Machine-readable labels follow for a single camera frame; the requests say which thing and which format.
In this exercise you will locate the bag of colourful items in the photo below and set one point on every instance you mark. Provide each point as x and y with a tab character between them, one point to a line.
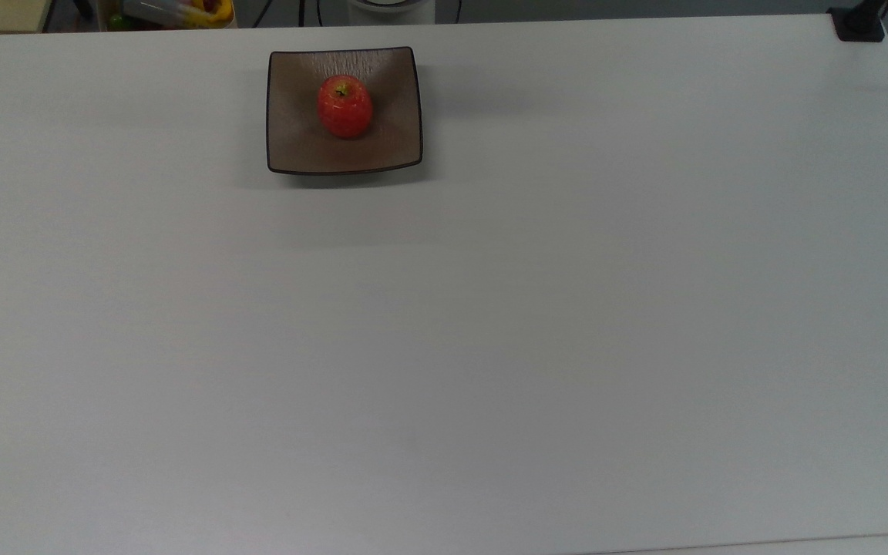
182	12

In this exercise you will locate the red apple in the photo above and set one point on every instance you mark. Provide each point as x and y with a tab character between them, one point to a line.
344	108

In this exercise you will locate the square brown ceramic plate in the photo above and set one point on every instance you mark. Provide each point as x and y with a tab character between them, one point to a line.
297	146

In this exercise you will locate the black table clamp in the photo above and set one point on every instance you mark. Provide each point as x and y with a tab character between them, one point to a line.
859	23

